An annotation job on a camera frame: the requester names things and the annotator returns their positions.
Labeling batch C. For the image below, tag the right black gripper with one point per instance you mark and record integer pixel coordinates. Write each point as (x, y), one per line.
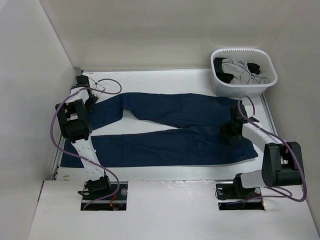
(226, 127)

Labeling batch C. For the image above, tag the white plastic laundry basket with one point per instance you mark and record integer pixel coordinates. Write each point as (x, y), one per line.
(252, 55)

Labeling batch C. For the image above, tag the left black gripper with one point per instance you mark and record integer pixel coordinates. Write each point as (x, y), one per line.
(90, 107)

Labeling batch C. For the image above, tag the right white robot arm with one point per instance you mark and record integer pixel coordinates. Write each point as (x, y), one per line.
(282, 163)

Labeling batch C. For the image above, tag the dark blue denim trousers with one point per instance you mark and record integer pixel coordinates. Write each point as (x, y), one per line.
(193, 137)

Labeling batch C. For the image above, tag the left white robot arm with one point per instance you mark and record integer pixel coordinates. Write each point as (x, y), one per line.
(76, 128)

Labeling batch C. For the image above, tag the black garment in basket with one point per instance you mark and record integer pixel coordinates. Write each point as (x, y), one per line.
(231, 71)

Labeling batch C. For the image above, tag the grey garment in basket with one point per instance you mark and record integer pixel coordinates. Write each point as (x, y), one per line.
(262, 78)

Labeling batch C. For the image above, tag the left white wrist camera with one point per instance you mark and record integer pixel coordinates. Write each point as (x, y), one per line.
(98, 89)

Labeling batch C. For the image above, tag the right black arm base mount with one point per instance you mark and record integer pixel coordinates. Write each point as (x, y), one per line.
(232, 196)

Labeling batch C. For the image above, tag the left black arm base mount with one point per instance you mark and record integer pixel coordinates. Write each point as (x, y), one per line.
(104, 195)

